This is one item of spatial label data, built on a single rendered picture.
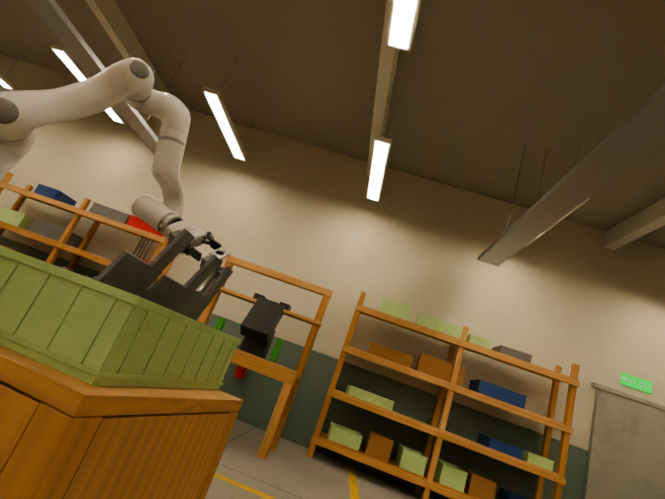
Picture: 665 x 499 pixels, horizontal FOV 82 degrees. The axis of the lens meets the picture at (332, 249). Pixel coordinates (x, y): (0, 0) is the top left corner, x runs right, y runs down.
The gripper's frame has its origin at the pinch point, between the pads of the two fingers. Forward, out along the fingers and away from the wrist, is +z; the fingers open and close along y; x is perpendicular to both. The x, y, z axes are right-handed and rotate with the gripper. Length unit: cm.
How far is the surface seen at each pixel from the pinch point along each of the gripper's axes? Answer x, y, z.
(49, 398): -12, -65, 23
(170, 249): -18.2, -28.5, 9.3
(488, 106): -58, 451, 22
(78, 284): -17, -49, 7
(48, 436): -10, -68, 28
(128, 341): -13, -50, 22
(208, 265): -9.1, -15.4, 11.7
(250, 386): 396, 270, -56
